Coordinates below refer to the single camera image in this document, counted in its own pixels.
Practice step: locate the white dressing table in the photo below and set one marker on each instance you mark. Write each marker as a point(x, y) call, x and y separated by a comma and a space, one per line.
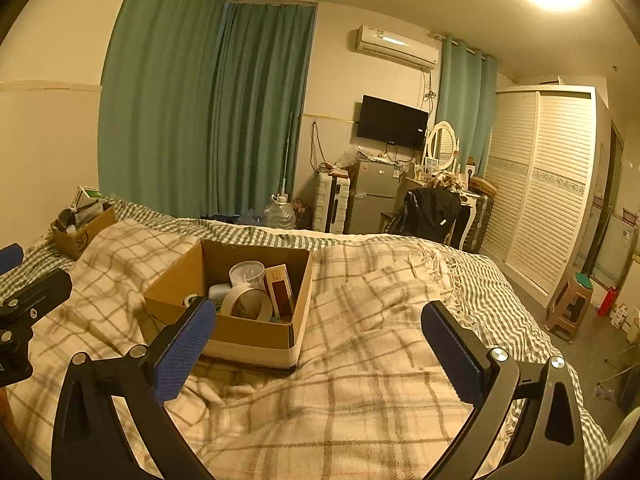
point(467, 220)

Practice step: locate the brown plastic stool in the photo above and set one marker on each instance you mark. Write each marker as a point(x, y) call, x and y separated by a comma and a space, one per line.
point(567, 307)

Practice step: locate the green white carton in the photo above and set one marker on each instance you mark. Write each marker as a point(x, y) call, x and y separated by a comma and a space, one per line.
point(90, 195)

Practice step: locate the white ribbed suitcase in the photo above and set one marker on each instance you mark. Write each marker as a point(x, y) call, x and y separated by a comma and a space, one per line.
point(330, 202)

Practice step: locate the white louvred wardrobe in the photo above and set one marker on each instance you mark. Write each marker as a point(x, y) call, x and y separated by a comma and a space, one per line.
point(545, 185)

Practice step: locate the clear water jug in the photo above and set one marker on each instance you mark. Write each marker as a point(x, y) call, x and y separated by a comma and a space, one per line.
point(279, 215)

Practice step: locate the small grey tape roll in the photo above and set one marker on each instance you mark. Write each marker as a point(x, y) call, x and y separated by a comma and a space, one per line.
point(191, 300)

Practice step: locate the black round container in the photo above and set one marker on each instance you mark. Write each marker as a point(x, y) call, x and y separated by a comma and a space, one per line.
point(65, 217)

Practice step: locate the white oval mirror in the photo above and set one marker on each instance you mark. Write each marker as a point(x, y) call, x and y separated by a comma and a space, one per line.
point(442, 142)

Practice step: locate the white appliance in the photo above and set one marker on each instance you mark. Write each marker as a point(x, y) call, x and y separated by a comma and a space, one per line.
point(617, 252)

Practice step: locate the black jacket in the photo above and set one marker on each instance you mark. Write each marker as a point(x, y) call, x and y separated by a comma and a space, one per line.
point(430, 212)

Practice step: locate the white cloth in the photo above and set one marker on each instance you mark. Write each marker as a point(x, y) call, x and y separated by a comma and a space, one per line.
point(627, 435)

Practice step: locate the narrow green curtain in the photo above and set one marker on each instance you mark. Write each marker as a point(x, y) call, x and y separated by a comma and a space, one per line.
point(465, 105)

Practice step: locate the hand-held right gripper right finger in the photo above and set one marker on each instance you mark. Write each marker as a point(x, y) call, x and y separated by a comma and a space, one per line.
point(452, 355)

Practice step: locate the clear plastic jar red label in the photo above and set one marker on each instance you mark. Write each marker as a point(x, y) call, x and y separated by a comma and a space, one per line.
point(247, 275)

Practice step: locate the grey small fridge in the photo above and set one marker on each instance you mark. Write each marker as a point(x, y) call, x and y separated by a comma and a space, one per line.
point(372, 197)

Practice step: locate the red matchbox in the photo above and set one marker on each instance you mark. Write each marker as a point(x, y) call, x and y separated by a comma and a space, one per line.
point(280, 295)

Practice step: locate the brown suitcase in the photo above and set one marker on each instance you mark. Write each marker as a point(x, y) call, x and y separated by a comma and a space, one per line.
point(481, 217)

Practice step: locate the white air conditioner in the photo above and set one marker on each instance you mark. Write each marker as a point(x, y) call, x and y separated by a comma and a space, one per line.
point(395, 46)

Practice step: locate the wide green curtain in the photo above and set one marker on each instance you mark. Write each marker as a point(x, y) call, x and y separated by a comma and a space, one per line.
point(160, 90)

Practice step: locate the black wall television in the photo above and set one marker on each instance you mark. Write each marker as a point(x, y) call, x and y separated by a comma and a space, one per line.
point(392, 122)

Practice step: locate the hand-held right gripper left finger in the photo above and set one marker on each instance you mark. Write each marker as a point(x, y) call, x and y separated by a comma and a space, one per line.
point(182, 355)

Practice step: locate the beige tape roll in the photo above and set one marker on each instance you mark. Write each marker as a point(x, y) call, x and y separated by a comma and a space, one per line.
point(226, 306)

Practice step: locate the large cardboard box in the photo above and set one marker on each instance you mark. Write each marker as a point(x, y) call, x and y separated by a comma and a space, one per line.
point(240, 332)

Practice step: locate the small cardboard box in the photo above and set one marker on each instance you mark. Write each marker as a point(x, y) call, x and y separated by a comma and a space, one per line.
point(80, 242)

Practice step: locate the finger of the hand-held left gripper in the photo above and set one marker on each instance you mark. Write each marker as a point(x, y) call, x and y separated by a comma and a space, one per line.
point(40, 292)
point(10, 256)

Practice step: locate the patterned bag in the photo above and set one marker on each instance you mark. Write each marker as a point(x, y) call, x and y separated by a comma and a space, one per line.
point(302, 215)

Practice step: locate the green checked bed sheet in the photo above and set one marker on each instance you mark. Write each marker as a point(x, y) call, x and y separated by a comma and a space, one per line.
point(505, 300)

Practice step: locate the red fire extinguisher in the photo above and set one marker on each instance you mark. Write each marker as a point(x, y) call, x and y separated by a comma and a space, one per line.
point(607, 301)

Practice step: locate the blond fluffy item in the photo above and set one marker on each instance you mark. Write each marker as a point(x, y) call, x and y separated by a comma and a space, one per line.
point(448, 182)

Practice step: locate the white pole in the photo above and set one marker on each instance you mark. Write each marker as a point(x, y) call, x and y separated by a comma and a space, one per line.
point(286, 155)

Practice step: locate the beige plaid blanket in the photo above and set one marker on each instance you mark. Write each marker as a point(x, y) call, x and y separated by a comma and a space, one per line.
point(350, 385)

